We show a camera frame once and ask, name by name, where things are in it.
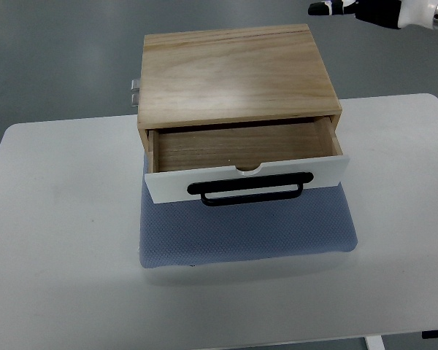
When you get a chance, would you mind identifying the metal clamp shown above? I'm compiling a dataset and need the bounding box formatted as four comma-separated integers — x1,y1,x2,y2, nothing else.
131,93,139,106
131,78,140,91

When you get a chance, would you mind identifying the white top drawer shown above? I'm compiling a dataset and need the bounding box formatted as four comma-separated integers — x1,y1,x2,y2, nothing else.
145,116,349,203

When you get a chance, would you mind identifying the black drawer handle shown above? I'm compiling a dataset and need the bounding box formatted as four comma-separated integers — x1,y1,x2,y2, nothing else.
187,172,314,207

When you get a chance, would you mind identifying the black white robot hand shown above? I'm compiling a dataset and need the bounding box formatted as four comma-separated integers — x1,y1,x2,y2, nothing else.
307,0,438,31

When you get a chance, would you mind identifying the black table control panel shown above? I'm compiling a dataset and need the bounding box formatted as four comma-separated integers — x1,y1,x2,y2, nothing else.
421,330,438,340

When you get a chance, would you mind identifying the metal clamp upper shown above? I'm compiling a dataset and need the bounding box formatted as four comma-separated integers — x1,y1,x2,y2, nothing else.
131,78,140,91

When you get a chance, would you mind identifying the blue mesh mat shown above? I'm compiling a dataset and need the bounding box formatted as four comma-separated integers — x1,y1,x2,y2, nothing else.
139,172,358,268

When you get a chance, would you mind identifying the wooden drawer cabinet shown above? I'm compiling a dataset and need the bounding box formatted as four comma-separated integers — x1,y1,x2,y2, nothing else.
137,23,342,152

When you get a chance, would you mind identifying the white table leg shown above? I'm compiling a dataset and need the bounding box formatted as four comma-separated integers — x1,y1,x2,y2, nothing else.
364,335,385,350

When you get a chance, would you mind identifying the metal clamp lower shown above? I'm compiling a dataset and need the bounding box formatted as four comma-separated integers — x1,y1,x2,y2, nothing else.
131,93,139,106

